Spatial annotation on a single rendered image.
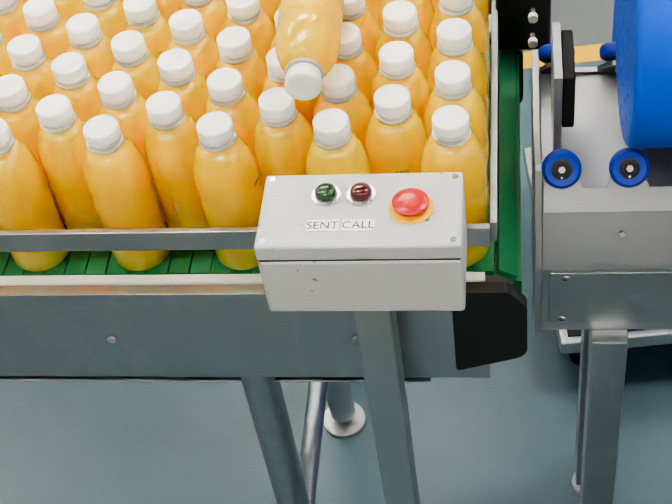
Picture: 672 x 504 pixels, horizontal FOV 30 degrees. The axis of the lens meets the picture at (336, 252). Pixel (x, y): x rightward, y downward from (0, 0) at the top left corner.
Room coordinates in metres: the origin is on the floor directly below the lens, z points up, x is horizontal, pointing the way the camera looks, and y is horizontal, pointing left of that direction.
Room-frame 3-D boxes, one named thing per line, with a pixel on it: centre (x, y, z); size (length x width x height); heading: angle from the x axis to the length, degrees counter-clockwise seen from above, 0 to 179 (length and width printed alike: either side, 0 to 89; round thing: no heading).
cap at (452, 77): (1.03, -0.16, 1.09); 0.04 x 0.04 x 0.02
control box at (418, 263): (0.85, -0.03, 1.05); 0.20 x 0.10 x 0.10; 78
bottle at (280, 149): (1.03, 0.04, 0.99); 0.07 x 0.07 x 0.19
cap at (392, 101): (1.01, -0.09, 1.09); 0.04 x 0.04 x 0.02
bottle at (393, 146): (1.01, -0.09, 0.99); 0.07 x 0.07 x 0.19
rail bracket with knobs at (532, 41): (1.30, -0.29, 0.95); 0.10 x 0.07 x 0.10; 168
